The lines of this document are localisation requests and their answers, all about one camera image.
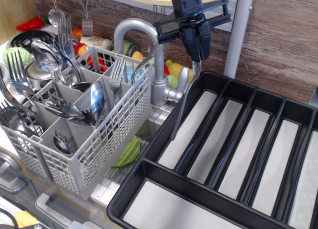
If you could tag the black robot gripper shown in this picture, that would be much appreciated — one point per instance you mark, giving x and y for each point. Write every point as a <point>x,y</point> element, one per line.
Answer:
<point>194,28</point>

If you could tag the small steel spoon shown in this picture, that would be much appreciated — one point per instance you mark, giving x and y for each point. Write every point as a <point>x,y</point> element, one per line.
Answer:
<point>196,67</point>

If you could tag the large steel spoon centre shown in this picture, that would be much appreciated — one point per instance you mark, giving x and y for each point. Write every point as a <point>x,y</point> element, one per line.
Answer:
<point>98,101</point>

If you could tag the large steel spoon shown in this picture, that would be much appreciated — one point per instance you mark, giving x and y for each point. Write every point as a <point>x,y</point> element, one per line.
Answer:
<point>48,58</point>
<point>98,101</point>

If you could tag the black cutlery tray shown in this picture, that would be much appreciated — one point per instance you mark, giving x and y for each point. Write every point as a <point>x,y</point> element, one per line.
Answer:
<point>244,158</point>

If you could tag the steel spoon lying across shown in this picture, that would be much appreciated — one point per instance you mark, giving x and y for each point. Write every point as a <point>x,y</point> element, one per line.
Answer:
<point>63,108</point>

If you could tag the large steel spoon back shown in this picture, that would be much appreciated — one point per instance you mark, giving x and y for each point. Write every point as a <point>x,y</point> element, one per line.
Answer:
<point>48,58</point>

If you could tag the grey plastic cutlery basket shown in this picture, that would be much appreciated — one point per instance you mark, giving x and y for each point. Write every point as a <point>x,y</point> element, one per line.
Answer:
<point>94,149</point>

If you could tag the yellow toy banana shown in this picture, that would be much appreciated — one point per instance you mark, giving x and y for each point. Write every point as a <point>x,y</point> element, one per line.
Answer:
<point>172,68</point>

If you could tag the green toy lime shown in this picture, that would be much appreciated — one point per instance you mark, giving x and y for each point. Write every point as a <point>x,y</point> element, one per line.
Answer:
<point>173,81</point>

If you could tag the silver toy faucet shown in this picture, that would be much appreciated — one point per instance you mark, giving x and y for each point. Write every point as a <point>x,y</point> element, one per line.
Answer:
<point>161,92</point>

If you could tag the steel fork centre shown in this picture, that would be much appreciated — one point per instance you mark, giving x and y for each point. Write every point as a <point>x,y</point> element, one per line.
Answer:
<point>116,76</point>

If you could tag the cream toy bottle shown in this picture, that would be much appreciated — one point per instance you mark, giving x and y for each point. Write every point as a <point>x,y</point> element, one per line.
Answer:
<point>94,41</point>

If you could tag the hanging small spatula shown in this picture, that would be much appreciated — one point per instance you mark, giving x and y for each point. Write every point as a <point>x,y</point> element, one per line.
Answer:
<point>87,24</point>

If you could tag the tall steel fork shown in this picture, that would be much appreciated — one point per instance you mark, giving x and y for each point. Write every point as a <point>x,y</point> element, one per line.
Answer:
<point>67,47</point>

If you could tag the green toy leaf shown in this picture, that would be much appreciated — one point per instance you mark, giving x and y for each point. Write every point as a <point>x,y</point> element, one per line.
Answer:
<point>129,154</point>

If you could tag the hanging slotted ladle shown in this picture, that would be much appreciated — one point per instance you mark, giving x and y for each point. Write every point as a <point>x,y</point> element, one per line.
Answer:
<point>55,14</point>

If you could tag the red toy pepper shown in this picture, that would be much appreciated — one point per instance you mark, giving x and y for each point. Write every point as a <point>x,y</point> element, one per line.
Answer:
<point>34,24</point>

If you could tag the steel pot with lid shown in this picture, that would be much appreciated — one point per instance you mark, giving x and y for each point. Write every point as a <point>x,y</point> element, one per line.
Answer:
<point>37,77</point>

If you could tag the black stove burner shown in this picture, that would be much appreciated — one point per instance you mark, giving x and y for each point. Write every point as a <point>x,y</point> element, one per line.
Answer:
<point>25,39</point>

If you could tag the green toy cabbage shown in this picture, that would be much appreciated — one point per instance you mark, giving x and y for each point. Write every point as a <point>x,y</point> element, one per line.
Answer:
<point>17,51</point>

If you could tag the steel fork front left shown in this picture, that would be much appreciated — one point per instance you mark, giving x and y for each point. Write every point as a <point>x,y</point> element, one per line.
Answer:
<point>19,120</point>

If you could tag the yellow toy bottom left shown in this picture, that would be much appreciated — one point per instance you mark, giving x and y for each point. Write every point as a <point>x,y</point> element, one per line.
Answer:
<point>24,219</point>

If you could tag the hanging wire whisk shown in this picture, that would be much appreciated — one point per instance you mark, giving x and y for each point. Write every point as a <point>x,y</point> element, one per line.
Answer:
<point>158,12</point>

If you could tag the grey metal post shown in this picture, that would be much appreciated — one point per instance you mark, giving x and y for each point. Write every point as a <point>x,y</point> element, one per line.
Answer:
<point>242,13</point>

